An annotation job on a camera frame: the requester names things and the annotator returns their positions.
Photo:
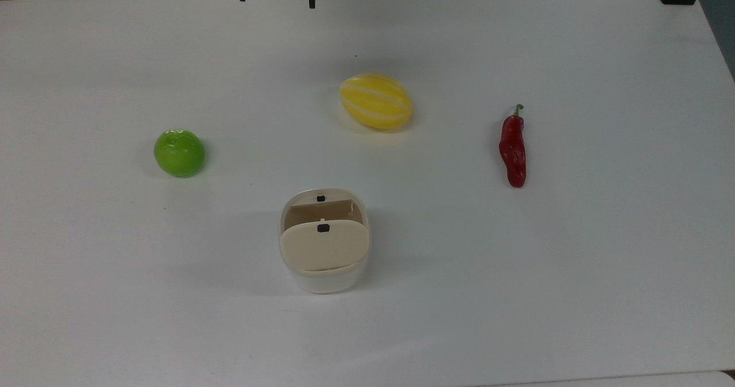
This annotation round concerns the cream hinged bin lid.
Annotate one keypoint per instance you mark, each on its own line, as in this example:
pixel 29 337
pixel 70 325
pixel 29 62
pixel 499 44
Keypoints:
pixel 324 249

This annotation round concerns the cream plastic garbage bin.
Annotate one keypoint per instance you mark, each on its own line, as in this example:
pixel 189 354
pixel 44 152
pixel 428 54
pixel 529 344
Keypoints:
pixel 327 281

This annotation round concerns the yellow striped toy melon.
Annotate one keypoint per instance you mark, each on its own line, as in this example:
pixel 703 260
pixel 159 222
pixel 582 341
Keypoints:
pixel 376 101

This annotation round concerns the green toy lime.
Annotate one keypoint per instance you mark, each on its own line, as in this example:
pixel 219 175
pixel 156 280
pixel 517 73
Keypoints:
pixel 179 153

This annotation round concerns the red toy chili pepper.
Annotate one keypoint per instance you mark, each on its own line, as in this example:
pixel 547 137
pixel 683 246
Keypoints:
pixel 513 151

